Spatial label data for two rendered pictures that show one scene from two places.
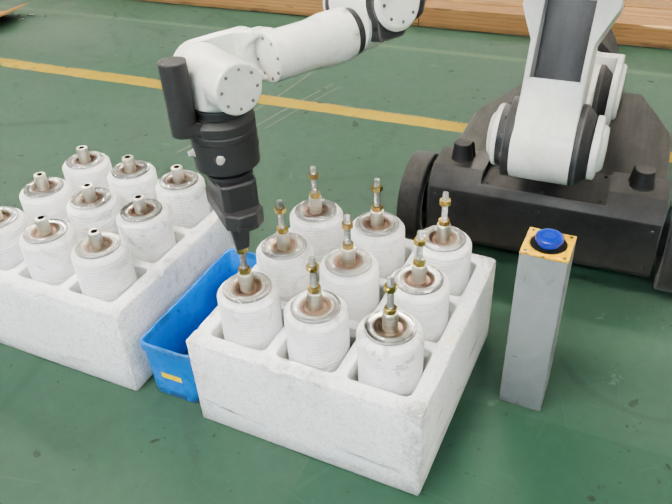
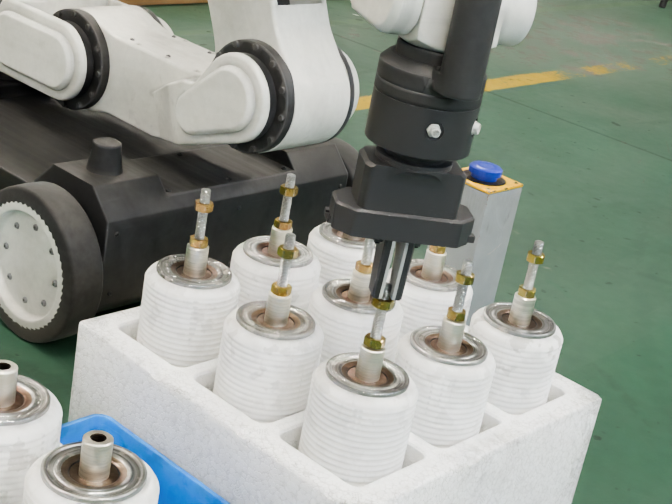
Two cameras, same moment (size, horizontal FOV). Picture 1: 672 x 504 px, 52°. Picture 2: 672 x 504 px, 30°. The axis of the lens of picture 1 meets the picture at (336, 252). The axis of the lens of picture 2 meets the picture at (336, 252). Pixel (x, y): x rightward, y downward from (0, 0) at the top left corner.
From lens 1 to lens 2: 1.31 m
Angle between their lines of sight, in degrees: 68
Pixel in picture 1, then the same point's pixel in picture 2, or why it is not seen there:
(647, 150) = not seen: hidden behind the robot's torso
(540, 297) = (495, 244)
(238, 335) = (397, 454)
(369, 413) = (557, 439)
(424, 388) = (557, 378)
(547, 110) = (309, 45)
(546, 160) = (329, 109)
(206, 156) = (466, 126)
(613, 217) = (308, 181)
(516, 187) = (201, 184)
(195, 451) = not seen: outside the picture
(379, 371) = (548, 376)
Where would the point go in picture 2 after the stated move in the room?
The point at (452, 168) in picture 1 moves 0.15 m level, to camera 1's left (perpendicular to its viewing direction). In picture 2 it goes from (121, 185) to (64, 221)
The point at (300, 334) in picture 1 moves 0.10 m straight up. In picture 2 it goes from (483, 382) to (507, 286)
